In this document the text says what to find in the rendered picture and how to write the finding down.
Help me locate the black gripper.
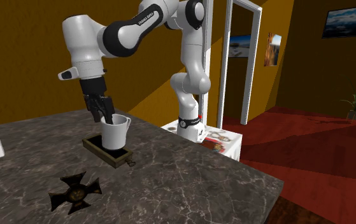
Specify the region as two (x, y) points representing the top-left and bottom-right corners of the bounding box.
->
(78, 76), (116, 125)

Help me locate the white mug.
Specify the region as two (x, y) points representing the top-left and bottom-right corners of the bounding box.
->
(99, 113), (132, 151)

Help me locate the dark wooden tray with knob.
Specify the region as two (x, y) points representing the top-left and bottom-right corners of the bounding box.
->
(82, 133), (137, 169)

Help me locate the black cross-shaped ornament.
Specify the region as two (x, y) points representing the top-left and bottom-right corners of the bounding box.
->
(48, 171), (103, 216)

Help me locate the patterned white robot stand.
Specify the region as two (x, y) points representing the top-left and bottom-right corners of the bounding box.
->
(160, 122), (243, 162)

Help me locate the white door frame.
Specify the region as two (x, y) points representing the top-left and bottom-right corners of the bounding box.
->
(201, 0), (263, 130)

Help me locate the blue landscape wall picture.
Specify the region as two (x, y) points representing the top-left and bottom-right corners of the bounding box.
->
(229, 34), (252, 59)

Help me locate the orange cliff wall picture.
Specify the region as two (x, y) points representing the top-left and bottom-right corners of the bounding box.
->
(263, 32), (283, 67)

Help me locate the wide mountain wall picture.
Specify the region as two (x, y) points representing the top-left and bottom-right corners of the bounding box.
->
(321, 3), (356, 39)

